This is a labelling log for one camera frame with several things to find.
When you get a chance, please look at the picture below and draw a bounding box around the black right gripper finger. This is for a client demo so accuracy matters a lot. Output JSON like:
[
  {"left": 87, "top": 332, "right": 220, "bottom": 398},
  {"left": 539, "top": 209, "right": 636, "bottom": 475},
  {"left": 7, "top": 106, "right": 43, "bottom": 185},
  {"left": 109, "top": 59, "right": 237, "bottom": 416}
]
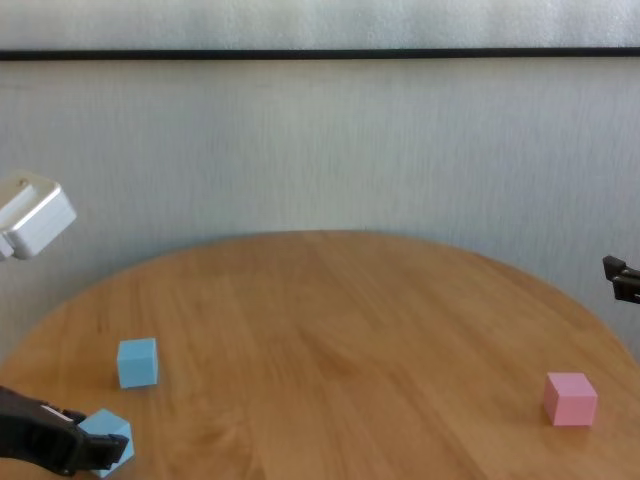
[{"left": 602, "top": 254, "right": 640, "bottom": 304}]

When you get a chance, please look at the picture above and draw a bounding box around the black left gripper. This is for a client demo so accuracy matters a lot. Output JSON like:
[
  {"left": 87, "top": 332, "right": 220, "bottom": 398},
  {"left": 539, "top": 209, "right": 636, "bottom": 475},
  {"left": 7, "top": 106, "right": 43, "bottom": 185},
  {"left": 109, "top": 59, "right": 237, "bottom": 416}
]
[{"left": 0, "top": 384, "right": 130, "bottom": 476}]

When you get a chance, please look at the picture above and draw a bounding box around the light blue cube block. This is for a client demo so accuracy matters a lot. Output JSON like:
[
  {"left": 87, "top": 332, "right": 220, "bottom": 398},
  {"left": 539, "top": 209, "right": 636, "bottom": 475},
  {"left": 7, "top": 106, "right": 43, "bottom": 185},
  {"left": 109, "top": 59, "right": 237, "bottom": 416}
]
[
  {"left": 79, "top": 408, "right": 136, "bottom": 479},
  {"left": 116, "top": 337, "right": 160, "bottom": 390}
]

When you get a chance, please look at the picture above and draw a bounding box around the pink cube block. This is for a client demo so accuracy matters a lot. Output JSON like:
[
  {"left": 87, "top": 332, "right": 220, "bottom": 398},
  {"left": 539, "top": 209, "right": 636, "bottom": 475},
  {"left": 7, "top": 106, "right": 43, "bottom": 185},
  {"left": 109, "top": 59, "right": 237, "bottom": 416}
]
[{"left": 543, "top": 371, "right": 599, "bottom": 428}]

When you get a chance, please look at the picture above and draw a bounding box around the black wall rail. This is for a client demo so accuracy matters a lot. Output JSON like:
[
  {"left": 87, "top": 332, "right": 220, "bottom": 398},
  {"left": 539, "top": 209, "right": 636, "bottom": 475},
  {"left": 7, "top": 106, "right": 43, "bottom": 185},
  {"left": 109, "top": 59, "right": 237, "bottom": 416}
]
[{"left": 0, "top": 47, "right": 640, "bottom": 62}]

